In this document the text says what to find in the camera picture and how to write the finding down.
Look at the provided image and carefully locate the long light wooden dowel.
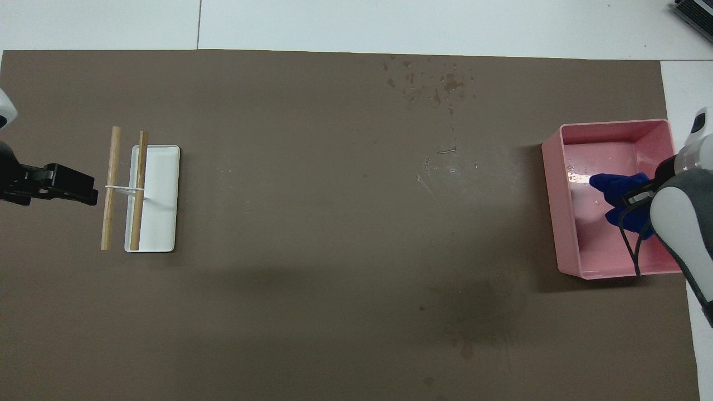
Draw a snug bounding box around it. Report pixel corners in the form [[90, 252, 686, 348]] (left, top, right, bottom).
[[101, 126, 121, 251]]

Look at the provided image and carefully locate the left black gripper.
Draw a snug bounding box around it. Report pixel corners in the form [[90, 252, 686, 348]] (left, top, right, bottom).
[[0, 140, 99, 207]]

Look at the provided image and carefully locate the pink plastic bin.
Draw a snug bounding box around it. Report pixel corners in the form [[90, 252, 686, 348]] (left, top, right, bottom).
[[541, 118, 697, 280]]

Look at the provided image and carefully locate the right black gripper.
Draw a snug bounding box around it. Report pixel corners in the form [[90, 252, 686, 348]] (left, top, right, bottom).
[[622, 156, 677, 211]]

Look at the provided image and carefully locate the brown table mat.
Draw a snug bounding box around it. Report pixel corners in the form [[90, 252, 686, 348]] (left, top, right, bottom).
[[0, 49, 701, 401]]

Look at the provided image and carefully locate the blue towel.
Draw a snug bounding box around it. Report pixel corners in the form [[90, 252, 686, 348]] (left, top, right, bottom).
[[589, 173, 655, 240]]

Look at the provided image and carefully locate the white rectangular tray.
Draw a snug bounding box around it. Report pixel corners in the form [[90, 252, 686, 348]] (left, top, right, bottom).
[[124, 145, 181, 253]]

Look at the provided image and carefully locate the short darker wooden dowel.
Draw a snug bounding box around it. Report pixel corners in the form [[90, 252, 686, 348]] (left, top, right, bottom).
[[130, 131, 149, 251]]

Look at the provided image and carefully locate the grey ribbed device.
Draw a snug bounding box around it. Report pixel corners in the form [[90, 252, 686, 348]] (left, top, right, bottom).
[[671, 0, 713, 30]]

